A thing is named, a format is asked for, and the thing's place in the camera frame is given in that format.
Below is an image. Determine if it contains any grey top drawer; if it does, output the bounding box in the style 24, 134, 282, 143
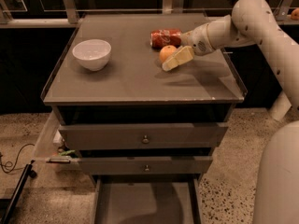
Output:
59, 123, 227, 150

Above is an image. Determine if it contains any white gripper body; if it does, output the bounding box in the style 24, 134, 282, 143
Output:
180, 23, 215, 56

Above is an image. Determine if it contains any grey bottom drawer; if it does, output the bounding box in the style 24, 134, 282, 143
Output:
91, 175, 204, 224

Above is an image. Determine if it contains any crushed red soda can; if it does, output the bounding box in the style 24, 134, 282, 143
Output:
150, 29, 181, 49

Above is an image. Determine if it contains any background orange fruit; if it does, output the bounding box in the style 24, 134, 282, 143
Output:
291, 8, 299, 21

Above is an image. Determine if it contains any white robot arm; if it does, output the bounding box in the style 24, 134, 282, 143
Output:
162, 0, 299, 224

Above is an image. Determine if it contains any metal window railing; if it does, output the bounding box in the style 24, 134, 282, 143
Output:
0, 0, 299, 30

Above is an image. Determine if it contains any grey drawer cabinet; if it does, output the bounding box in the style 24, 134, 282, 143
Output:
40, 12, 248, 224

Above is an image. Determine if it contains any grey drawer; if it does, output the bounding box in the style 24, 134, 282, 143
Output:
78, 156, 212, 175
59, 123, 227, 150
91, 175, 204, 224

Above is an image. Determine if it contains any white ceramic bowl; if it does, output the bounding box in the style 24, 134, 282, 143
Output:
72, 39, 112, 71

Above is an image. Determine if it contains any white round post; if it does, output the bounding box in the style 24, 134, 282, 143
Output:
269, 91, 292, 120

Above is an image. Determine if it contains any grey middle drawer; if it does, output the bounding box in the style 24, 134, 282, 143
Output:
78, 156, 212, 175

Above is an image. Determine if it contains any black cable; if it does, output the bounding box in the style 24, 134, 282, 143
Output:
0, 143, 36, 175

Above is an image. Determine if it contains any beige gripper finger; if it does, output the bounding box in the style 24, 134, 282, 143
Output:
162, 46, 194, 71

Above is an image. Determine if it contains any black metal stand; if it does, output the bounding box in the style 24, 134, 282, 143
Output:
0, 161, 36, 224

